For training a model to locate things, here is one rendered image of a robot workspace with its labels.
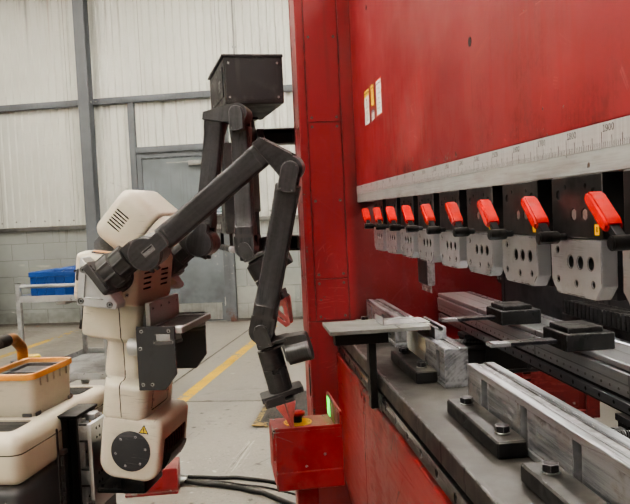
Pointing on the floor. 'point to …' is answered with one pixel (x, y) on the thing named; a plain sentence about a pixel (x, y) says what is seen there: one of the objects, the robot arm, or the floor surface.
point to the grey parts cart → (94, 367)
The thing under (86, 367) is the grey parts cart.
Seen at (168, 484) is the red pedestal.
